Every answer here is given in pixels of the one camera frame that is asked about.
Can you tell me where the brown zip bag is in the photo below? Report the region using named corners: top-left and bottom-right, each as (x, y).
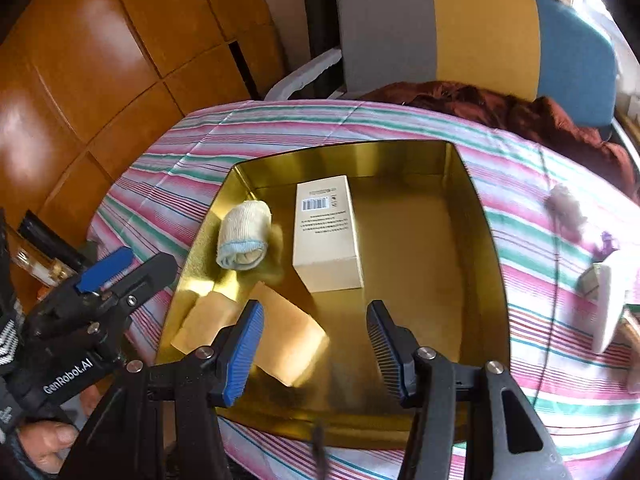
top-left (621, 305), bottom-right (640, 353)

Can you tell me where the green white small box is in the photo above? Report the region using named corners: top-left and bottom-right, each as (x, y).
top-left (575, 266), bottom-right (601, 297)

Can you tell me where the dark red jacket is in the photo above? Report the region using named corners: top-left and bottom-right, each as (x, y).
top-left (357, 80), bottom-right (638, 196)

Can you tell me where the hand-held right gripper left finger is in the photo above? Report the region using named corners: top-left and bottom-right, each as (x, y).
top-left (57, 300), bottom-right (266, 480)

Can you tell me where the wooden cabinet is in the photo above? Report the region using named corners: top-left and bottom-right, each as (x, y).
top-left (0, 0), bottom-right (286, 311)

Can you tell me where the striped bed sheet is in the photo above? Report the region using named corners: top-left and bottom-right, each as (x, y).
top-left (87, 99), bottom-right (640, 480)

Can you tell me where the plastic-wrapped white roll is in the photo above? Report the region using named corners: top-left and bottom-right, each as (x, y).
top-left (544, 183), bottom-right (587, 238)

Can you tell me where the wooden side desk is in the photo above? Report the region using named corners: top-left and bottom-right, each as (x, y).
top-left (617, 104), bottom-right (640, 133)

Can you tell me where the person's left hand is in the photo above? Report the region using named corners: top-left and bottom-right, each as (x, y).
top-left (17, 419), bottom-right (80, 473)

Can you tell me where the white sponge block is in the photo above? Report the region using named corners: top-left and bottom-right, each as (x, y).
top-left (592, 260), bottom-right (630, 356)

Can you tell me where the white carton box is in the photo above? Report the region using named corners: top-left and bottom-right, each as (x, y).
top-left (291, 175), bottom-right (364, 294)

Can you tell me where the rolled white sock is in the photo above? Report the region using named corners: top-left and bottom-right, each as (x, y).
top-left (216, 200), bottom-right (273, 272)

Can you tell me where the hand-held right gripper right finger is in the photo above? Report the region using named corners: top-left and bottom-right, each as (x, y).
top-left (366, 300), bottom-right (573, 480)

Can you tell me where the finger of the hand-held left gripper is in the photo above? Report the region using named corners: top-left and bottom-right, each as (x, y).
top-left (35, 246), bottom-right (136, 318)
top-left (27, 252), bottom-right (179, 361)

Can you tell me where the gold tin box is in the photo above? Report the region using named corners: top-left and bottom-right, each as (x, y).
top-left (152, 141), bottom-right (511, 448)

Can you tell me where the thin black cable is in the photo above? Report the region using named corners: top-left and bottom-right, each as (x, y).
top-left (527, 147), bottom-right (563, 413)

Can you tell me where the grey yellow blue chair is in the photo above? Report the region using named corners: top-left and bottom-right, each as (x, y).
top-left (265, 0), bottom-right (618, 128)

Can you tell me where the dark slanted object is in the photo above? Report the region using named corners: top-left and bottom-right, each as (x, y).
top-left (19, 210), bottom-right (93, 281)

